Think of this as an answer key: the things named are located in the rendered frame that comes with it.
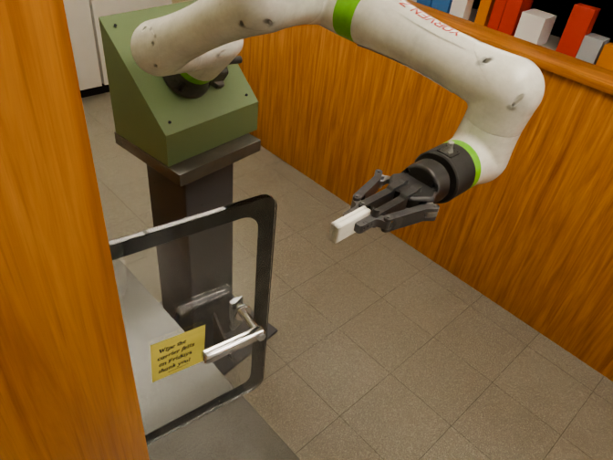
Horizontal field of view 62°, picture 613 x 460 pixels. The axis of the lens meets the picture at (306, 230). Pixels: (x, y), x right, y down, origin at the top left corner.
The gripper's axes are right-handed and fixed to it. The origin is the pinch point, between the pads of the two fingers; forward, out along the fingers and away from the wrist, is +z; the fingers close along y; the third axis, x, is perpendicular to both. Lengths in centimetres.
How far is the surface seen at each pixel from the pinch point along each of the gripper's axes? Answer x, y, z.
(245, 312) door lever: 9.5, -2.4, 16.6
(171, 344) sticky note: 10.4, -4.6, 27.1
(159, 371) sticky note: 14.6, -4.8, 29.2
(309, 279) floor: 131, -81, -89
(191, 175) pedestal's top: 39, -72, -19
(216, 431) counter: 36.1, -2.7, 21.6
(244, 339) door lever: 9.4, 1.3, 19.7
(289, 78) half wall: 77, -173, -151
